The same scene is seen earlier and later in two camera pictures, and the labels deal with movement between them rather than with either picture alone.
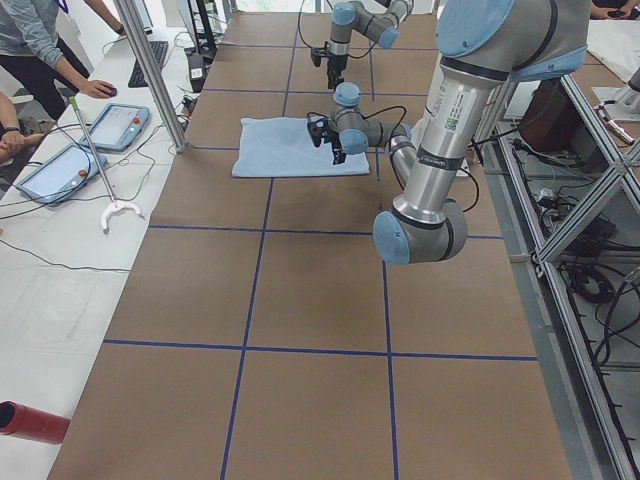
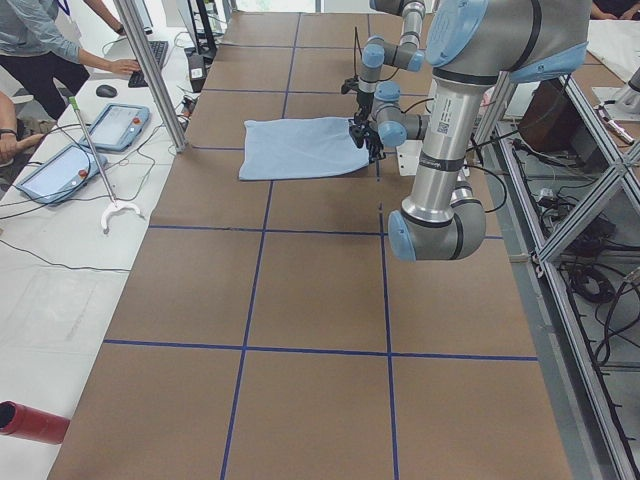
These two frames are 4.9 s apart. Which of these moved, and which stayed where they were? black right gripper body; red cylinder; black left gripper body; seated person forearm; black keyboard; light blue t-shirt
Moved: black right gripper body; black left gripper body
Stayed: light blue t-shirt; black keyboard; seated person forearm; red cylinder
